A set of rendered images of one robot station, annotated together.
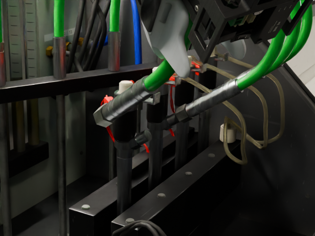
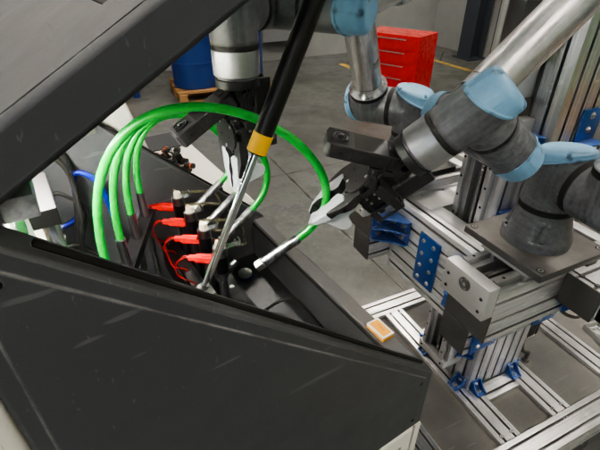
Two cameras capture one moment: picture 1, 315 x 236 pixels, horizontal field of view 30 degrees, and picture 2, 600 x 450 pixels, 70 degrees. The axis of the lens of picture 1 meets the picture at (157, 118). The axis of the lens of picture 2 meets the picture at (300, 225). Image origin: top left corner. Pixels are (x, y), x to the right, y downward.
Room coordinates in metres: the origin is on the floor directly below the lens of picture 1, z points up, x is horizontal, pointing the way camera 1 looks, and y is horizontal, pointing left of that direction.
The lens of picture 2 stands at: (0.20, 0.55, 1.61)
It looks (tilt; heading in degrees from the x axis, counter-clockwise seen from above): 33 degrees down; 299
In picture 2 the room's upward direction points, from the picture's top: straight up
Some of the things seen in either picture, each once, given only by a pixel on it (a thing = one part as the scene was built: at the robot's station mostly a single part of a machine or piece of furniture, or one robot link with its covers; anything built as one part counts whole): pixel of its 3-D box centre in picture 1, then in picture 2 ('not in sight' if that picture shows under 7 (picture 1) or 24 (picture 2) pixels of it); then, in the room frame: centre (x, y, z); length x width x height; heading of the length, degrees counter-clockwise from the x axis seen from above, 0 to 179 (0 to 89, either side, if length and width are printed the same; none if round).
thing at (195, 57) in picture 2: not in sight; (216, 52); (3.94, -3.99, 0.51); 1.20 x 0.85 x 1.02; 52
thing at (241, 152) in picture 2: not in sight; (238, 153); (0.63, 0.01, 1.32); 0.05 x 0.02 x 0.09; 152
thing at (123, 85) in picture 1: (126, 92); not in sight; (0.67, 0.04, 1.12); 0.02 x 0.02 x 0.03
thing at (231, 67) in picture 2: not in sight; (235, 63); (0.64, -0.02, 1.46); 0.08 x 0.08 x 0.05
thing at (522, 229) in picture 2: not in sight; (540, 219); (0.12, -0.45, 1.09); 0.15 x 0.15 x 0.10
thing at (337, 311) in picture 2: not in sight; (317, 299); (0.55, -0.17, 0.87); 0.62 x 0.04 x 0.16; 152
